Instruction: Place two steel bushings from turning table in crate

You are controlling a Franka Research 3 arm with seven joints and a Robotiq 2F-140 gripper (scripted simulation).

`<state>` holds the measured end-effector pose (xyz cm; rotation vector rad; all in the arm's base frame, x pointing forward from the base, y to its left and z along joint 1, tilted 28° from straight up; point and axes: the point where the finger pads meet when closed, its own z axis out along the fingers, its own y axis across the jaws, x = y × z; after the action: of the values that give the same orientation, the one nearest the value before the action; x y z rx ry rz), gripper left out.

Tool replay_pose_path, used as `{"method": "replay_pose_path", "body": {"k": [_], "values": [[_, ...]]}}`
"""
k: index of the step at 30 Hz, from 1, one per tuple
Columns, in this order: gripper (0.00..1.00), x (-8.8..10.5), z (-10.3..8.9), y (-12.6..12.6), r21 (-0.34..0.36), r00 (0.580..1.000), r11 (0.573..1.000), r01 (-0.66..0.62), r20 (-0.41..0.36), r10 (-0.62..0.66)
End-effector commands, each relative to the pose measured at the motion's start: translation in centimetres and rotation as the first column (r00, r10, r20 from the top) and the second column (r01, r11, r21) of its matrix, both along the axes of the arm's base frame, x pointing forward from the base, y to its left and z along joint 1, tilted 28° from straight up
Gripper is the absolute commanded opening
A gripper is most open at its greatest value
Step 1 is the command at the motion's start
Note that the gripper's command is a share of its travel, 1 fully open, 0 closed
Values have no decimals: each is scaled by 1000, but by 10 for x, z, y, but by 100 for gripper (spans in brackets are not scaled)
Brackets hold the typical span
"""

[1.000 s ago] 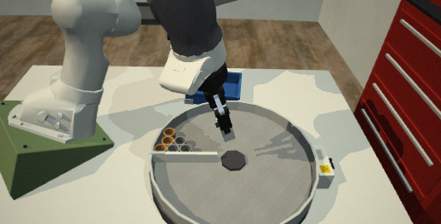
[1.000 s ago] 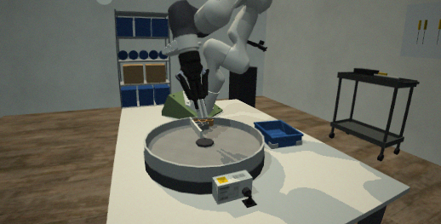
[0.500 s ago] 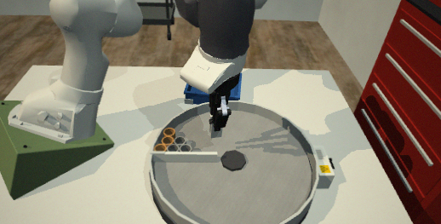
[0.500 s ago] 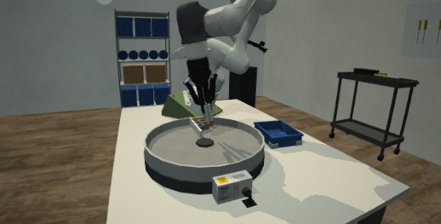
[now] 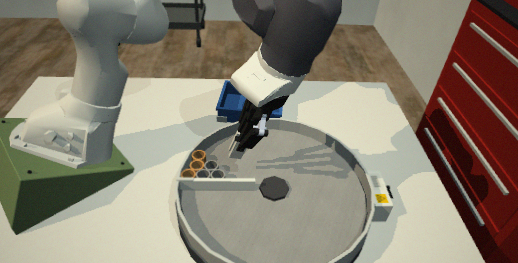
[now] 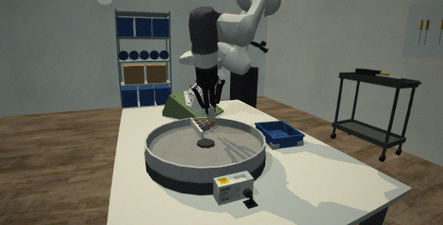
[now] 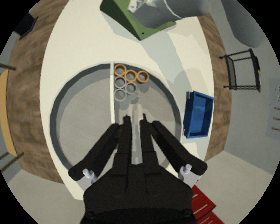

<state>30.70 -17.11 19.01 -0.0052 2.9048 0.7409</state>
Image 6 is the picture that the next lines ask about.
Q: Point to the blue plastic crate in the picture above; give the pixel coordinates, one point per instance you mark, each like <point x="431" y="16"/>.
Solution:
<point x="276" y="129"/>

